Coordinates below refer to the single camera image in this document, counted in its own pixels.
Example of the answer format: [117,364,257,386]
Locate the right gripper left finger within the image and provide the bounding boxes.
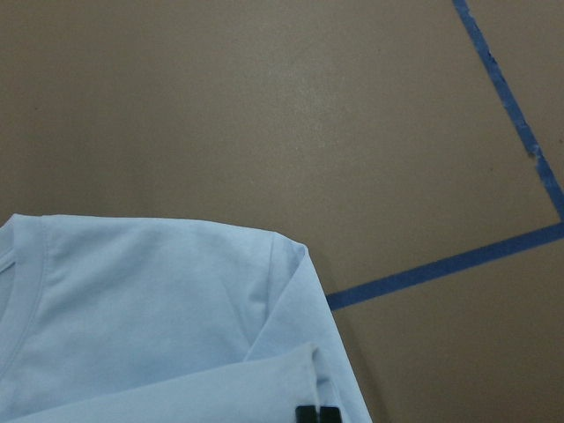
[295,405,317,423]

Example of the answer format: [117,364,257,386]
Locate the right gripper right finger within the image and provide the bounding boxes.
[319,406,341,423]

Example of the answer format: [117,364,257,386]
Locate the light blue t-shirt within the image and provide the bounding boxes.
[1,214,370,422]

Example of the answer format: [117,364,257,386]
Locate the blue tape line crosswise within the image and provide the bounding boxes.
[326,223,563,311]

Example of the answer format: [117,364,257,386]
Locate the blue tape line lengthwise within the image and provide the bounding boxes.
[452,0,563,219]

